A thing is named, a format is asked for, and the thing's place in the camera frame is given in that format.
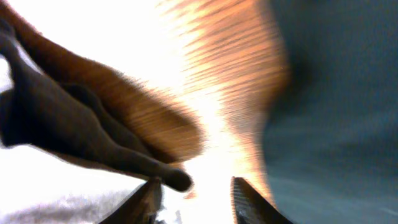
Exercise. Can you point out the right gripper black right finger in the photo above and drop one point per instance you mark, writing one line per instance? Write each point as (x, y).
(251, 208)

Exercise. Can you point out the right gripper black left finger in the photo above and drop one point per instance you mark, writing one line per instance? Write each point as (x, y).
(141, 207)

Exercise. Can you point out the grey shorts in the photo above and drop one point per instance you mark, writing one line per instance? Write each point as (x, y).
(74, 115)

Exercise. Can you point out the black garment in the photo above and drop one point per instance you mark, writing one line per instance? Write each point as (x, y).
(330, 144)

